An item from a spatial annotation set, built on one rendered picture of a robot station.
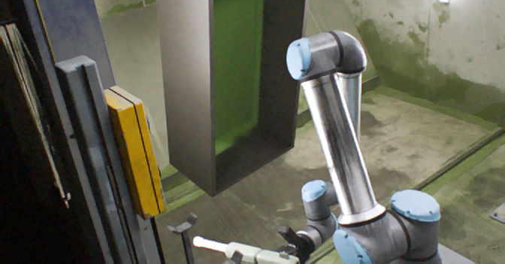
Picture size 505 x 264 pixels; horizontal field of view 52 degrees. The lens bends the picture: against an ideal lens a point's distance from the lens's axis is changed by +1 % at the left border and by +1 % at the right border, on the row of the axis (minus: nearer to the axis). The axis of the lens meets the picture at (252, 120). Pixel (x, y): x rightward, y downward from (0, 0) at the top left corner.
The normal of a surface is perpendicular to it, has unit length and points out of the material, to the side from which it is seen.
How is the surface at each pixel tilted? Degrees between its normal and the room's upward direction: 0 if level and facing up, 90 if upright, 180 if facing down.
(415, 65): 90
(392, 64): 90
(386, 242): 59
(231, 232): 0
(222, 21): 101
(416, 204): 5
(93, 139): 90
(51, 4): 90
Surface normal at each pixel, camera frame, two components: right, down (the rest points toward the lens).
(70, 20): 0.61, 0.30
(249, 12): 0.69, 0.43
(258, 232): -0.11, -0.88
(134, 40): 0.45, -0.23
